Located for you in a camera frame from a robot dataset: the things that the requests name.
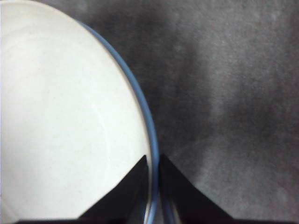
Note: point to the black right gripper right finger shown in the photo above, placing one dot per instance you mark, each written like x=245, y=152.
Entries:
x=184, y=198

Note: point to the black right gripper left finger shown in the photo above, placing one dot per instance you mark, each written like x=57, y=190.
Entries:
x=123, y=198

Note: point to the white round plate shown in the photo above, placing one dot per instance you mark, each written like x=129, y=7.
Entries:
x=65, y=112

